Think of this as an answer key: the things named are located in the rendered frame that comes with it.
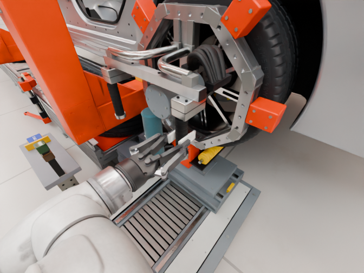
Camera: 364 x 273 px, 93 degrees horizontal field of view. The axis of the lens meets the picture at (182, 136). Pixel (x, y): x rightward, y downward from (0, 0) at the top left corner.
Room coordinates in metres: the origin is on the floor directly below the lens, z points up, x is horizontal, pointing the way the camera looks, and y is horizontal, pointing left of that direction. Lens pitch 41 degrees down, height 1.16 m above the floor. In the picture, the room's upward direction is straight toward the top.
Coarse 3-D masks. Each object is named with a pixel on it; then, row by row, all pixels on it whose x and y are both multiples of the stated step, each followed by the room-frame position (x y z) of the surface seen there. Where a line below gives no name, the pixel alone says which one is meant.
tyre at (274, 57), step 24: (168, 0) 0.81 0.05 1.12; (192, 0) 0.73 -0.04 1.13; (216, 0) 0.67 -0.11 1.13; (264, 24) 0.57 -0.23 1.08; (288, 24) 0.66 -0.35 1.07; (264, 48) 0.55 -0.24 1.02; (288, 48) 0.60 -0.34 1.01; (264, 72) 0.54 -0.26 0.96; (288, 72) 0.56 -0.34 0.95; (264, 96) 0.52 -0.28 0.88; (288, 96) 0.64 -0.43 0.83
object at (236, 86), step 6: (210, 36) 0.90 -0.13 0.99; (204, 42) 0.92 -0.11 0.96; (210, 42) 0.90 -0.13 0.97; (222, 48) 0.86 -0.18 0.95; (228, 60) 0.82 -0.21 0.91; (228, 66) 0.79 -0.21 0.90; (204, 72) 0.86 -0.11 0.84; (234, 72) 0.80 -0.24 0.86; (204, 78) 0.86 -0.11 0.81; (234, 78) 0.80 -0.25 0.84; (228, 84) 0.82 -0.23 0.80; (234, 84) 0.80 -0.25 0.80; (240, 84) 0.78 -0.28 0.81; (216, 96) 0.85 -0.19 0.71; (222, 96) 0.83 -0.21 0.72
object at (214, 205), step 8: (168, 176) 0.77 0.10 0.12; (176, 176) 0.75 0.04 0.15; (232, 176) 0.73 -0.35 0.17; (240, 176) 0.73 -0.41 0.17; (184, 184) 0.67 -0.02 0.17; (192, 184) 0.68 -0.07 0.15; (224, 184) 0.68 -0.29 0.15; (232, 184) 0.66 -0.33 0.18; (192, 192) 0.62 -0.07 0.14; (200, 192) 0.62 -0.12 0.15; (224, 192) 0.62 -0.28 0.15; (200, 200) 0.58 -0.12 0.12; (208, 200) 0.56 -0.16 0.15; (216, 200) 0.56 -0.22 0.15; (224, 200) 0.57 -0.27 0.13; (208, 208) 0.54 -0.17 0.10; (216, 208) 0.50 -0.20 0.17
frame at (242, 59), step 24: (168, 24) 0.77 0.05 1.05; (216, 24) 0.57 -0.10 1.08; (144, 48) 0.79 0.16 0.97; (240, 48) 0.53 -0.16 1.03; (240, 72) 0.51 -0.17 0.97; (240, 96) 0.49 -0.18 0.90; (168, 120) 0.74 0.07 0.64; (240, 120) 0.48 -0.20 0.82; (192, 144) 0.61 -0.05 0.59; (216, 144) 0.53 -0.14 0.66
